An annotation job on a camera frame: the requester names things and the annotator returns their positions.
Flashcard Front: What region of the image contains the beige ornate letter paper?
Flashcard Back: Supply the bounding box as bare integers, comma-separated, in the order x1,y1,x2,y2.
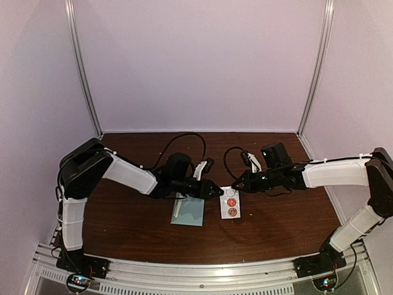
173,193,183,218

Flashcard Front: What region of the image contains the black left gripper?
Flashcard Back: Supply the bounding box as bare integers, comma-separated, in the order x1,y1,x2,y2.
171,178,224,201

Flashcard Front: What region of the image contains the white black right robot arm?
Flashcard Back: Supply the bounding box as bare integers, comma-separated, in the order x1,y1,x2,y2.
232,143,392,272

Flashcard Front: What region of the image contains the front aluminium rail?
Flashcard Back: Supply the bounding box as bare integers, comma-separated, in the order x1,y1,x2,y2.
22,243,382,294

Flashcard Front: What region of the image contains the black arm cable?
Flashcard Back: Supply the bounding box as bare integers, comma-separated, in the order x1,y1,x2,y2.
223,146,246,182
153,132,207,173

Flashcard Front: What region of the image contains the light blue envelope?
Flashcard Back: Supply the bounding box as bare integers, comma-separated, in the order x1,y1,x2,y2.
171,195,205,227

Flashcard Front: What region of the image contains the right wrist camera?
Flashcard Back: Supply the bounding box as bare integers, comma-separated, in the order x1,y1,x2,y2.
240,151,262,173

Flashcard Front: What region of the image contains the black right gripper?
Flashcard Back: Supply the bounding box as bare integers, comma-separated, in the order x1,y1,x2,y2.
232,167,282,194

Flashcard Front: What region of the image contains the left aluminium frame post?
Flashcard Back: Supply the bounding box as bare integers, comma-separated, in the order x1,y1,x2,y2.
64,0,104,138

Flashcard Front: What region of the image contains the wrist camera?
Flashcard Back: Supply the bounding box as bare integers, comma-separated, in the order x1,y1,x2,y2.
240,151,262,173
193,157,214,181

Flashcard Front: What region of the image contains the sticker sheet with three seals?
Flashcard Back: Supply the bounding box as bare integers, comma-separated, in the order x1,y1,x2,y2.
220,186,241,219

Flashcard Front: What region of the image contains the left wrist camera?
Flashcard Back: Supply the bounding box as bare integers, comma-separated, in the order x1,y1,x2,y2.
193,157,214,181

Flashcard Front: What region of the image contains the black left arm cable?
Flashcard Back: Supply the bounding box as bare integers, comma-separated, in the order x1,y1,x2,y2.
153,132,207,173

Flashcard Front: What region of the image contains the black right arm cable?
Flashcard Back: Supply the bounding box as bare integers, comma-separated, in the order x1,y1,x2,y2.
223,146,246,182

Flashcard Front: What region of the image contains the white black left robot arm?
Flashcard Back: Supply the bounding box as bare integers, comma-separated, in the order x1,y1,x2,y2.
56,138,224,273

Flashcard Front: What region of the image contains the right aluminium frame post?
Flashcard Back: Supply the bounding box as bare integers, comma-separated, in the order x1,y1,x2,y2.
297,0,335,137

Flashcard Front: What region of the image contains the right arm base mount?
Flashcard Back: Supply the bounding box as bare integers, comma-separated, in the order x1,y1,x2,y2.
294,253,347,293

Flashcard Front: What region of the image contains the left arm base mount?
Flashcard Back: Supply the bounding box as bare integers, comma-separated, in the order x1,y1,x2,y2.
56,256,109,293

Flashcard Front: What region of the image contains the aluminium frame post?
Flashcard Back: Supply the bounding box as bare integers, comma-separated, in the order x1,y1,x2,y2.
297,0,335,137
64,0,104,138

